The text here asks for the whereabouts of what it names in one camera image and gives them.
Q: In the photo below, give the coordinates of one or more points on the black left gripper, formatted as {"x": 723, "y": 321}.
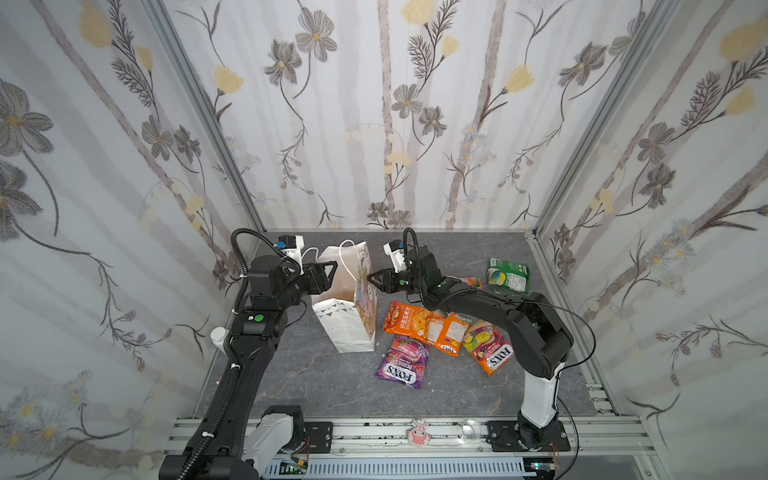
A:
{"x": 322, "y": 282}

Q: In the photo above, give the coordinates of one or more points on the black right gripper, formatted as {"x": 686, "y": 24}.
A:
{"x": 398, "y": 279}

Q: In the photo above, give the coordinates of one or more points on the white cartoon paper bag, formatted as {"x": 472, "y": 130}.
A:
{"x": 347, "y": 311}

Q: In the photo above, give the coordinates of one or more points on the purple Fox's candy bag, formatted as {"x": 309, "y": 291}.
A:
{"x": 405, "y": 362}

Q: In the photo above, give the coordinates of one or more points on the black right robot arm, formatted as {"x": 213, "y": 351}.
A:
{"x": 540, "y": 339}

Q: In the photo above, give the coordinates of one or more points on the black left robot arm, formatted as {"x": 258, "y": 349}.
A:
{"x": 274, "y": 278}

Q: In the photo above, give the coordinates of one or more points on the orange green Fox's candy bag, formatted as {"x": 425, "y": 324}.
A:
{"x": 486, "y": 344}

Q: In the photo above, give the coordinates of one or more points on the orange red snack packet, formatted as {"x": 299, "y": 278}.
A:
{"x": 407, "y": 320}

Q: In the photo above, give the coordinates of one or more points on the orange white snack packet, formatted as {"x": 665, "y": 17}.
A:
{"x": 446, "y": 333}

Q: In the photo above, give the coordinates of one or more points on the orange snack packet back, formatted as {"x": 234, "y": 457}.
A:
{"x": 474, "y": 282}

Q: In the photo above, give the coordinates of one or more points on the white cup at left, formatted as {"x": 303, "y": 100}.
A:
{"x": 218, "y": 336}

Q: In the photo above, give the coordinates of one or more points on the green snack packet upper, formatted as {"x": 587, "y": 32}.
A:
{"x": 508, "y": 276}

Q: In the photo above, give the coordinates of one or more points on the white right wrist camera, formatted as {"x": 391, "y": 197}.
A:
{"x": 395, "y": 250}

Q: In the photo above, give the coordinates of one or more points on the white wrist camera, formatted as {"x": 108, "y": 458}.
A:
{"x": 291, "y": 247}
{"x": 395, "y": 250}

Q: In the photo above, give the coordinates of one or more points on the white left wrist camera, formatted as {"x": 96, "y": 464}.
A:
{"x": 291, "y": 247}

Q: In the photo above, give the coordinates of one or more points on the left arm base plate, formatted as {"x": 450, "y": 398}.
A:
{"x": 315, "y": 438}

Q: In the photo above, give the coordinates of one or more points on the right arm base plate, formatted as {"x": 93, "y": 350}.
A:
{"x": 523, "y": 436}

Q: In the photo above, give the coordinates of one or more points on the white slotted cable duct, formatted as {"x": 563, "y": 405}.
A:
{"x": 402, "y": 468}

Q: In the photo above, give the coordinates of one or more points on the aluminium front rail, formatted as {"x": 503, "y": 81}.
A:
{"x": 440, "y": 436}

